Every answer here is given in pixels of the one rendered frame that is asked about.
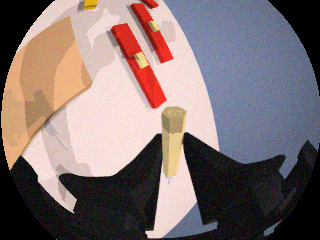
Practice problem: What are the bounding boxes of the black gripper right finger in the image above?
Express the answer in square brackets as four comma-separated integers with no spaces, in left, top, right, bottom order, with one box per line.
[183,132,285,225]

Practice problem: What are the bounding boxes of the awl with tan handle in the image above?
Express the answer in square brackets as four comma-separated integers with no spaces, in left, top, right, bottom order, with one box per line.
[161,107,187,185]

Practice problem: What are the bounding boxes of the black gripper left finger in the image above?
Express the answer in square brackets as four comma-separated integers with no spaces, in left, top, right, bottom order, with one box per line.
[59,133,163,231]

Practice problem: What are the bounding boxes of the yellow flat bar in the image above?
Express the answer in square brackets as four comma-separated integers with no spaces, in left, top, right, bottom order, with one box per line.
[83,0,97,11]

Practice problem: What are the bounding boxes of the red flat bar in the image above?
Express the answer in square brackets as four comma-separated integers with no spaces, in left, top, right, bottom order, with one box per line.
[141,0,159,8]
[111,23,167,109]
[131,3,173,63]

